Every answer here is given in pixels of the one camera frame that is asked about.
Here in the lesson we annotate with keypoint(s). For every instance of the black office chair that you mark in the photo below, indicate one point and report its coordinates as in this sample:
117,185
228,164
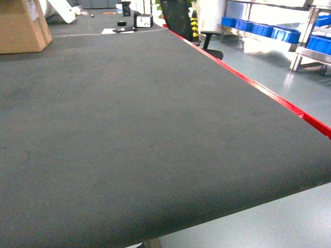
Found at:
176,14

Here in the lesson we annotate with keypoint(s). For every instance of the blue bin on far shelf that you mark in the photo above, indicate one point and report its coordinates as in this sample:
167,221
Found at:
285,34

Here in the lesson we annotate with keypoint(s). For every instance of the yellow black striped bollard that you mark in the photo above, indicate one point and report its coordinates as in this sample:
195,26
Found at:
195,27

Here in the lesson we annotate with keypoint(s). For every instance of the white foam board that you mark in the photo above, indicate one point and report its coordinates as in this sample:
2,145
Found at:
63,9

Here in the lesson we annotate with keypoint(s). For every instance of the white paper sheet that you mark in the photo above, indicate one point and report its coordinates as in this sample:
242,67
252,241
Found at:
107,31

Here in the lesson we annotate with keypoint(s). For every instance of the large cardboard box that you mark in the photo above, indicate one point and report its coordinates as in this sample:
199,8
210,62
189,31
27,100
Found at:
23,27

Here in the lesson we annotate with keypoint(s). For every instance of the small framed white display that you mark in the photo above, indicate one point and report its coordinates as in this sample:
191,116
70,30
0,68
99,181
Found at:
142,20

